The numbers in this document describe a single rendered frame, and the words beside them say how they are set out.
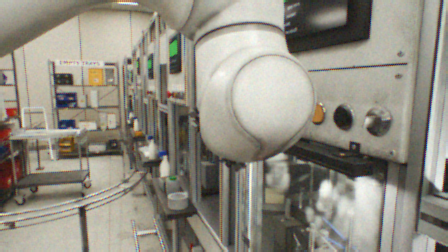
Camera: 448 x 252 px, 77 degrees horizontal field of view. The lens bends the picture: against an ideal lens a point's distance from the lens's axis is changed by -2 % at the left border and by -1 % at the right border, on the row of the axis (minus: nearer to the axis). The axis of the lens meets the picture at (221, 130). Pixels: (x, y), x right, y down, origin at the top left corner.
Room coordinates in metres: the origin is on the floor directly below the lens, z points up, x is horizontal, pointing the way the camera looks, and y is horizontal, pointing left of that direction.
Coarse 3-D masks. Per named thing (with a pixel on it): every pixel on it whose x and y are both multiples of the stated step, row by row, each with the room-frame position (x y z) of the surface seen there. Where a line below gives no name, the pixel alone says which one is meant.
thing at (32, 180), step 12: (12, 132) 3.40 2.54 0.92; (24, 132) 3.72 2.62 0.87; (36, 132) 3.59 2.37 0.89; (48, 132) 3.48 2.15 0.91; (60, 132) 3.52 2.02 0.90; (72, 132) 3.54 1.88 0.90; (84, 132) 3.83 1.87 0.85; (12, 144) 3.36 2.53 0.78; (12, 156) 3.35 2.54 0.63; (24, 180) 3.55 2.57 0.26; (36, 180) 3.55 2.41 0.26; (48, 180) 3.56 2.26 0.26; (60, 180) 3.56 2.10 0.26; (72, 180) 3.55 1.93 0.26; (84, 180) 3.61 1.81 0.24; (84, 192) 3.55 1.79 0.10
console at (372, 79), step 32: (352, 0) 0.41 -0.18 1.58; (384, 0) 0.38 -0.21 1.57; (416, 0) 0.34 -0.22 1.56; (320, 32) 0.47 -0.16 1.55; (352, 32) 0.41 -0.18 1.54; (384, 32) 0.38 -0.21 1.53; (416, 32) 0.34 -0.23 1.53; (320, 64) 0.49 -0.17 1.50; (352, 64) 0.42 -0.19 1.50; (384, 64) 0.37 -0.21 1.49; (416, 64) 0.35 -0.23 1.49; (320, 96) 0.48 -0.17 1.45; (352, 96) 0.42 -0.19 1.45; (384, 96) 0.37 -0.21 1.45; (320, 128) 0.48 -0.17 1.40; (352, 128) 0.41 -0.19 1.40; (384, 128) 0.36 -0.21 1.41
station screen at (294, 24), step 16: (288, 0) 0.54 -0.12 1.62; (304, 0) 0.50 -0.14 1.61; (320, 0) 0.46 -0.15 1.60; (336, 0) 0.43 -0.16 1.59; (288, 16) 0.54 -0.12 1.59; (304, 16) 0.49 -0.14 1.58; (320, 16) 0.46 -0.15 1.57; (336, 16) 0.43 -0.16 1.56; (288, 32) 0.54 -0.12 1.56; (304, 32) 0.49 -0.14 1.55
